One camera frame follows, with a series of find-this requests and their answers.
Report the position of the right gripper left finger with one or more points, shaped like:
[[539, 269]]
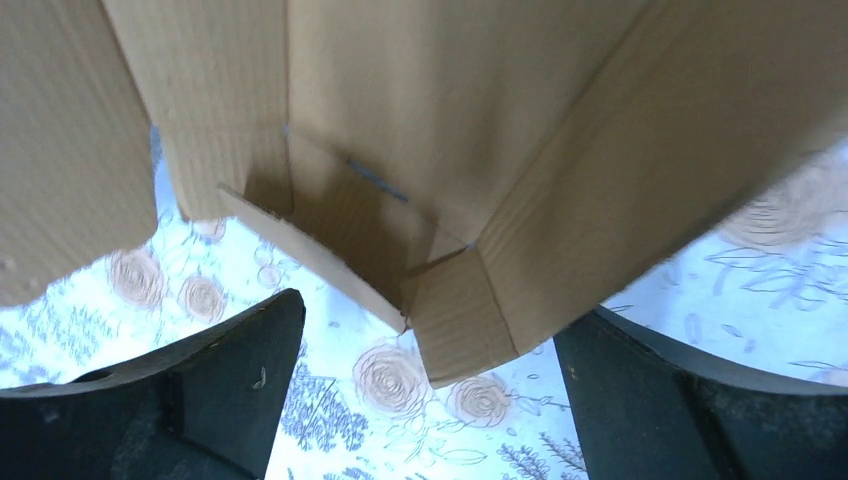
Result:
[[205, 407]]

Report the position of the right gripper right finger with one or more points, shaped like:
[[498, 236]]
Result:
[[647, 406]]

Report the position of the brown cardboard box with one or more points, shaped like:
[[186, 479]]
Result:
[[483, 172]]

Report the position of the floral table mat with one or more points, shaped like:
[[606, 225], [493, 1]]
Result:
[[767, 290]]

